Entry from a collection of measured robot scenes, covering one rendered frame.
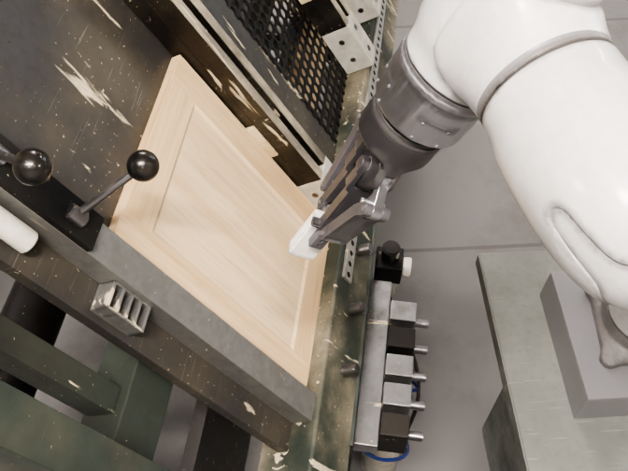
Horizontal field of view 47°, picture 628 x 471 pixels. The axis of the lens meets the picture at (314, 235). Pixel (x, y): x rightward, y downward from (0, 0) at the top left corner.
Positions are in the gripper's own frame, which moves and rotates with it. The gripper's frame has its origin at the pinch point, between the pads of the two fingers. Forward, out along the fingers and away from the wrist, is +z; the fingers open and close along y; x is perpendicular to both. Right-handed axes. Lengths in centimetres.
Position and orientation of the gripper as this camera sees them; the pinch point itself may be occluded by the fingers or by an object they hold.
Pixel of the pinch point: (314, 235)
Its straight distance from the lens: 77.8
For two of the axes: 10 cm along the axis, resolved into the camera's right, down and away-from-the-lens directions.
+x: 9.0, 2.6, 3.4
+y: -0.1, 8.1, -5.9
